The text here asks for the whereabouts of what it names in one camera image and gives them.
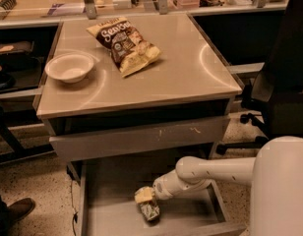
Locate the grey drawer cabinet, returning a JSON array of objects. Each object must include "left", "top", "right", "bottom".
[{"left": 36, "top": 14, "right": 241, "bottom": 179}]

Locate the white paper bowl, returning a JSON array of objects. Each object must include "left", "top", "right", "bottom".
[{"left": 45, "top": 52, "right": 94, "bottom": 84}]

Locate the black spiral object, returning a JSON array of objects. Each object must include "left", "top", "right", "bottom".
[{"left": 0, "top": 0, "right": 17, "bottom": 20}]

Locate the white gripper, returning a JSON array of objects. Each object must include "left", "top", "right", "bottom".
[{"left": 135, "top": 177, "right": 173, "bottom": 204}]

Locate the closed top drawer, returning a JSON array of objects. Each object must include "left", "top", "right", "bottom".
[{"left": 50, "top": 116, "right": 230, "bottom": 162}]

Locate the black cable on floor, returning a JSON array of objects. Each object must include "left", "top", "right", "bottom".
[{"left": 70, "top": 177, "right": 79, "bottom": 236}]

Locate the open middle drawer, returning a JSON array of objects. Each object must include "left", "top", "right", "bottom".
[{"left": 78, "top": 149, "right": 246, "bottom": 236}]

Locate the green 7up soda can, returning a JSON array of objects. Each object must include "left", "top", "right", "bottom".
[{"left": 139, "top": 201, "right": 160, "bottom": 222}]

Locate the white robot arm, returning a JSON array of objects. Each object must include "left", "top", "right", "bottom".
[{"left": 135, "top": 136, "right": 303, "bottom": 236}]

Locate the brown and yellow chip bag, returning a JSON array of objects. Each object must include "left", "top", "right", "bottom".
[{"left": 87, "top": 17, "right": 160, "bottom": 78}]

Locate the metal desk post left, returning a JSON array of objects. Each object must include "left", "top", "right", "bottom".
[{"left": 84, "top": 0, "right": 96, "bottom": 20}]

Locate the black office chair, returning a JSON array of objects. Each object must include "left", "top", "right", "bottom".
[{"left": 216, "top": 0, "right": 303, "bottom": 154}]

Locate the purple and white paper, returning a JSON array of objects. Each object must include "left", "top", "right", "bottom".
[{"left": 47, "top": 3, "right": 86, "bottom": 17}]

